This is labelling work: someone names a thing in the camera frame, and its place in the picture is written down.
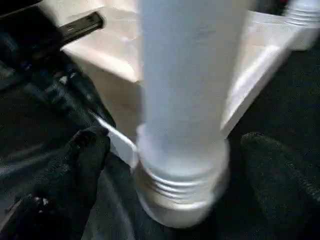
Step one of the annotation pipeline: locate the black work mat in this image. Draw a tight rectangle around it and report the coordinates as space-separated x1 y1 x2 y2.
0 44 320 240

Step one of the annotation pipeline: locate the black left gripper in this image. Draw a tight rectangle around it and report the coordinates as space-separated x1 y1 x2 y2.
0 4 116 131

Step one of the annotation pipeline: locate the white plastic table top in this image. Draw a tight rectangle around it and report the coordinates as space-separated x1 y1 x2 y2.
61 4 320 230

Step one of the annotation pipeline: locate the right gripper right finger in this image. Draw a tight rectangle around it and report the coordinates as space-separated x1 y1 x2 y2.
240 131 320 240

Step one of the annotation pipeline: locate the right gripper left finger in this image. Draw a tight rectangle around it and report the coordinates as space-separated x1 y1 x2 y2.
13 126 111 240

